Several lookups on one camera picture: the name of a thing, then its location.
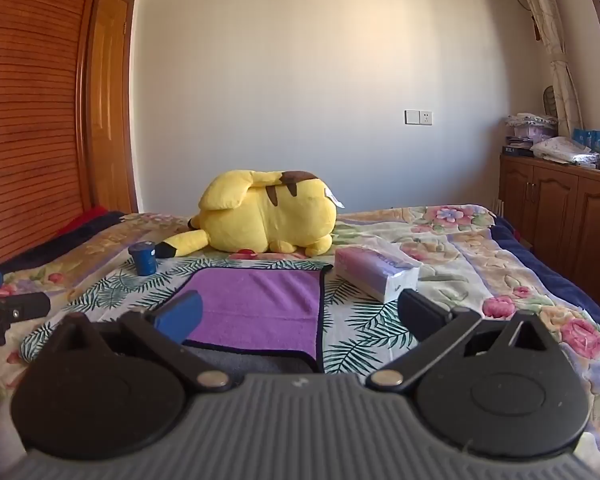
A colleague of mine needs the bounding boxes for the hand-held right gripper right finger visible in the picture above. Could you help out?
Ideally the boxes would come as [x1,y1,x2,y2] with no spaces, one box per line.
[365,288,557,393]

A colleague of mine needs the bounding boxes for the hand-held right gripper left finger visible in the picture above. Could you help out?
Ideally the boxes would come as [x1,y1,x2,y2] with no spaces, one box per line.
[44,289,234,393]

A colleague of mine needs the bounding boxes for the purple towel with black edge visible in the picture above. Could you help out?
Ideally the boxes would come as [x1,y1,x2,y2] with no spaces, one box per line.
[152,266,334,364]

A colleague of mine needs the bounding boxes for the grey towel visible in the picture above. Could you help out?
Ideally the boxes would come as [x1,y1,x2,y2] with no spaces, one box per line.
[185,343,324,377]

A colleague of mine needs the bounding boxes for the purple and white tissue pack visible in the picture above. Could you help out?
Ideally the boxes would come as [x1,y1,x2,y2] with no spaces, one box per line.
[334,246,422,304]

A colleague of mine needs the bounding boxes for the blue cylindrical container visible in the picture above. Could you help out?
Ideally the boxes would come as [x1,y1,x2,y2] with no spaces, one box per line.
[128,241,158,277]

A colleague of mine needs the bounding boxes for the red cloth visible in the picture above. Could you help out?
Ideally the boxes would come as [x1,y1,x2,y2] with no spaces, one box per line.
[55,205,112,235]

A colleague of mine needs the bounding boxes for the navy blue blanket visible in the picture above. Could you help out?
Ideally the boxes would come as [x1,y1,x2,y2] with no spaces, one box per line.
[489,214,600,333]

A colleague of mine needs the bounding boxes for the yellow plush toy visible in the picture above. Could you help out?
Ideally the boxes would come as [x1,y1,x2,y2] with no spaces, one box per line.
[153,169,346,260]

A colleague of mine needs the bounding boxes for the wooden slatted wardrobe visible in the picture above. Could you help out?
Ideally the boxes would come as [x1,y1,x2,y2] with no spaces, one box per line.
[0,0,106,271]

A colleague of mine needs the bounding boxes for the wooden cabinet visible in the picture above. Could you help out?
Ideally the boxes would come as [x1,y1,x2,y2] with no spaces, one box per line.
[499,153,600,321]

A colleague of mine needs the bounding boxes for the wooden door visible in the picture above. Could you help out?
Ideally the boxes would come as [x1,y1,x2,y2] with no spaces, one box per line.
[87,0,140,215]

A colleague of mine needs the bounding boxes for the stack of folded bedding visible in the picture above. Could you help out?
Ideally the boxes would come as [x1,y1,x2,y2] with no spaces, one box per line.
[504,112,559,148]

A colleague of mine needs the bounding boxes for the white plastic bag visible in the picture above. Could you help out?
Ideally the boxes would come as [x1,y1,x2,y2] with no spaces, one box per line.
[531,136,600,165]

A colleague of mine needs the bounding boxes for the blue boxes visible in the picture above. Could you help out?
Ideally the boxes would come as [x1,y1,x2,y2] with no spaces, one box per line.
[572,128,600,150]

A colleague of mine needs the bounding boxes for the patterned beige curtain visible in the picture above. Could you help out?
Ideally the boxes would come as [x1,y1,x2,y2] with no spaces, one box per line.
[509,0,586,138]

